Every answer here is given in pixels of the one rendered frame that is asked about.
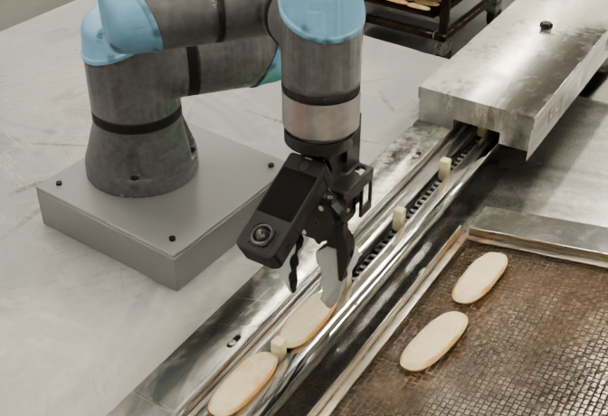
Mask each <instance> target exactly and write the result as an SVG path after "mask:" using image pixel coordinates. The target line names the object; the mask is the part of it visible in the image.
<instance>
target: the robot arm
mask: <svg viewBox="0 0 608 416"><path fill-rule="evenodd" d="M365 21H366V8H365V4H364V0H98V3H97V4H96V5H95V6H94V7H92V8H91V9H90V10H89V11H88V12H87V13H86V14H85V15H84V17H83V19H82V21H81V58H82V60H83V62H84V68H85V74H86V81H87V87H88V92H89V99H90V110H91V116H92V125H91V129H90V137H89V143H88V147H87V150H86V153H85V166H86V173H87V177H88V179H89V181H90V182H91V183H92V184H93V185H94V186H95V187H96V188H97V189H99V190H101V191H102V192H104V193H106V194H111V195H115V196H119V197H125V198H146V197H153V196H158V195H161V194H167V193H170V192H172V191H175V190H176V189H178V188H180V187H182V186H183V185H185V184H187V183H188V182H189V181H190V180H191V179H192V178H193V177H194V176H195V174H196V172H197V170H198V167H199V155H198V148H197V144H196V143H195V139H194V137H193V135H192V133H191V130H190V128H189V126H188V125H187V123H186V121H185V117H184V115H183V112H182V102H181V98H183V97H187V96H194V95H201V94H206V93H213V92H218V91H225V90H236V89H241V88H248V87H249V88H257V87H259V86H261V85H263V84H268V83H273V82H276V81H279V80H281V93H282V123H283V126H284V141H285V143H286V145H287V146H288V147H289V148H290V149H292V150H293V151H295V152H298V153H299V154H298V153H290V154H289V156H288V158H287V159H286V161H285V162H284V164H283V166H282V167H281V169H280V171H279V172H278V173H277V175H276V177H275V178H274V180H273V182H272V183H271V185H270V187H269V189H268V190H267V192H266V194H265V195H264V196H263V197H262V199H261V201H260V203H259V205H258V206H257V208H256V209H255V211H254V213H253V214H252V217H251V218H250V220H249V221H248V222H247V224H246V225H245V227H244V229H243V230H242V233H241V234H240V236H239V237H238V239H237V242H236V243H237V245H238V247H239V249H240V250H241V251H242V253H243V254H244V256H245V257H246V258H247V259H249V260H253V261H255V262H258V263H260V264H261V265H264V266H266V267H269V268H271V269H278V270H279V272H280V274H281V276H282V278H283V280H284V282H285V284H286V286H287V288H288V290H289V292H291V293H294V292H295V291H296V289H297V284H298V275H297V267H298V265H299V259H298V256H299V254H300V253H301V251H302V250H303V248H304V247H305V245H306V244H307V242H308V240H309V238H312V239H314V240H315V242H316V243H317V244H320V243H321V242H323V241H327V243H325V244H323V245H322V246H321V247H320V248H319V249H318V250H317V251H316V261H317V264H318V266H319V267H320V270H321V279H320V285H321V287H322V296H321V298H320V299H321V300H322V302H323V303H324V304H325V305H326V307H328V308H332V307H333V306H334V305H335V304H336V303H337V302H338V300H339V299H340V297H341V295H342V293H343V290H344V288H345V285H346V282H347V277H348V276H349V274H350V273H351V271H352V269H353V268H354V267H355V266H356V263H357V261H358V258H359V248H358V247H357V246H356V245H355V239H354V235H353V233H352V232H351V231H350V230H349V229H348V221H349V220H350V219H351V218H352V217H353V216H354V215H355V213H356V205H357V204H358V203H359V214H358V217H360V218H362V216H363V215H364V214H365V213H366V212H367V211H368V210H369V209H370V208H371V206H372V191H373V174H374V168H373V167H372V166H370V165H365V164H362V163H361V162H360V161H359V157H360V137H361V118H362V113H360V97H361V85H360V82H361V68H362V48H363V31H364V24H365ZM300 154H301V155H300ZM357 169H358V170H357ZM361 169H364V170H365V172H364V173H363V174H361V175H360V174H359V173H358V172H356V170H357V171H359V170H361ZM367 184H368V199H367V201H366V202H365V203H364V204H363V201H364V187H365V186H366V185H367Z"/></svg>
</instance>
